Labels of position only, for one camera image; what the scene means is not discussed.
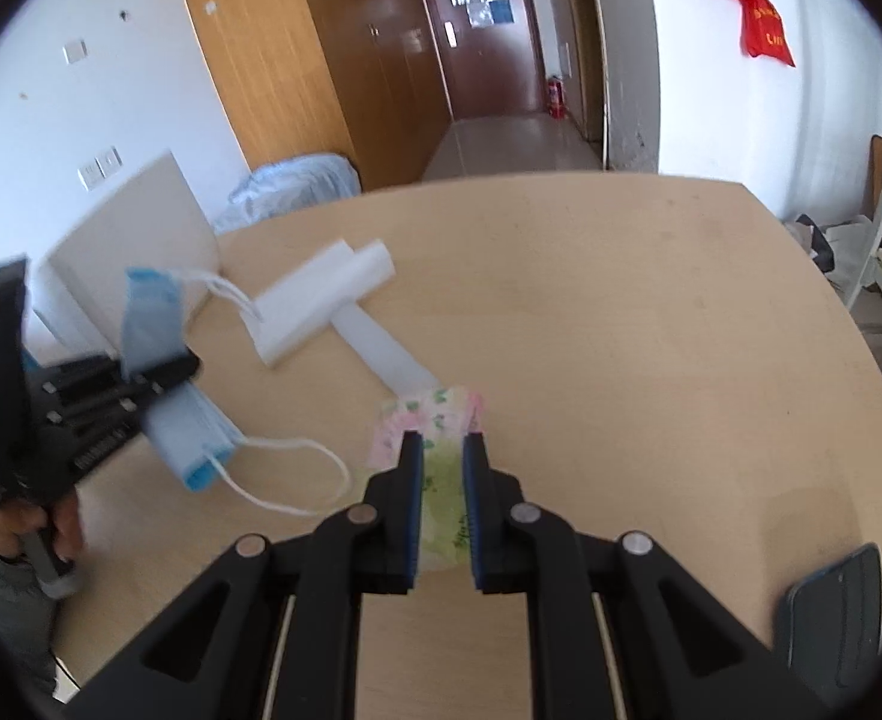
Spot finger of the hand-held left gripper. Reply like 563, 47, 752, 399
30, 351, 202, 400
47, 382, 191, 440

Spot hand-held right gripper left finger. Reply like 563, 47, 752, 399
62, 431, 423, 720

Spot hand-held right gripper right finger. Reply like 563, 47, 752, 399
462, 431, 836, 720

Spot blue face mask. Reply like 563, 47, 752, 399
122, 266, 352, 517

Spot floral tissue packet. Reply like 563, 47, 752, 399
366, 384, 487, 571

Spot white foam box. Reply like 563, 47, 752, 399
47, 150, 221, 350

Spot white nonwoven cloth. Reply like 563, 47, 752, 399
250, 238, 395, 370

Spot person's left hand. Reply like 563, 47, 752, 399
0, 491, 86, 563

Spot white paper strip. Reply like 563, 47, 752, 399
334, 311, 442, 400

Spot light blue cloth bundle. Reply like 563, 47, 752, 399
212, 152, 359, 235

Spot wooden wardrobe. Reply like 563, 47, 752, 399
171, 0, 461, 192

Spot pile of assorted items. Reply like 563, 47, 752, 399
782, 211, 873, 282

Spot brown entrance door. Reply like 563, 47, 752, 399
415, 0, 551, 121

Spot leaning wooden boards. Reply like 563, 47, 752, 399
868, 133, 882, 248

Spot white double wall socket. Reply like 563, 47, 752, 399
77, 146, 123, 192

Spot wooden side door frame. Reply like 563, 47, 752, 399
583, 0, 611, 166

